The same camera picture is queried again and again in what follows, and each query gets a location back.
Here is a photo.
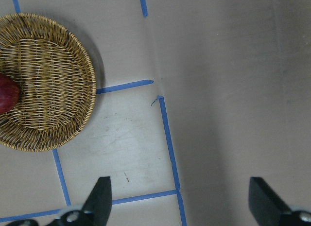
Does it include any woven wicker basket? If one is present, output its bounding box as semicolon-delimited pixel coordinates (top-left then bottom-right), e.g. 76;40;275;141
0;13;96;152

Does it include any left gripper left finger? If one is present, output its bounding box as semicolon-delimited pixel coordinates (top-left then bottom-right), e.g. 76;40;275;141
52;176;112;226

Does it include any dark red apple in basket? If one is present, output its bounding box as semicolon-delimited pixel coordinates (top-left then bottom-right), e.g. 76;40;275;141
0;73;20;114

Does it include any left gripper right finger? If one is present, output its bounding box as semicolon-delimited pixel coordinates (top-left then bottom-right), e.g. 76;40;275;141
248;177;311;226

